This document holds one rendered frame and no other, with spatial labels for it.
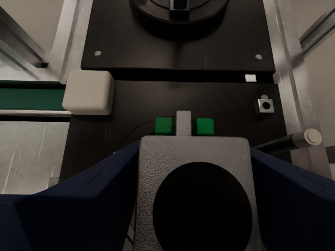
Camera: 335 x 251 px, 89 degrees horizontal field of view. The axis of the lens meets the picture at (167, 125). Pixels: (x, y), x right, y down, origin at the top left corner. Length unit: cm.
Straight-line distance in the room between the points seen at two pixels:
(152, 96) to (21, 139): 20
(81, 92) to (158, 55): 10
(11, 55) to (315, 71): 49
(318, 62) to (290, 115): 24
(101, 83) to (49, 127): 13
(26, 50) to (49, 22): 24
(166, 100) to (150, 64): 5
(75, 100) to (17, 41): 10
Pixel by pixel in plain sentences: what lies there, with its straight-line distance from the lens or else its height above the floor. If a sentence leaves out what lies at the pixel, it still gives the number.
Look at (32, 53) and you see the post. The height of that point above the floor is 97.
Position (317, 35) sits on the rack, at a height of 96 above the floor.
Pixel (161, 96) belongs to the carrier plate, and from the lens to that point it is 20.
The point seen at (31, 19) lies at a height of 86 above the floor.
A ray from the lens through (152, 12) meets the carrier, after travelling 25.
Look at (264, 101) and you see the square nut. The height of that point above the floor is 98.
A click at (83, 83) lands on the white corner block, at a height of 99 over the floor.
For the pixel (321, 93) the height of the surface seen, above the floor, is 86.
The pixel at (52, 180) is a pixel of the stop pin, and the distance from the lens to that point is 22.
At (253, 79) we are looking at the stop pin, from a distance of 24.
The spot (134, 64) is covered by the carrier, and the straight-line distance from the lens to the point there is 22.
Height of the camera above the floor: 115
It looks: 74 degrees down
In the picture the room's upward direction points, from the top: 2 degrees clockwise
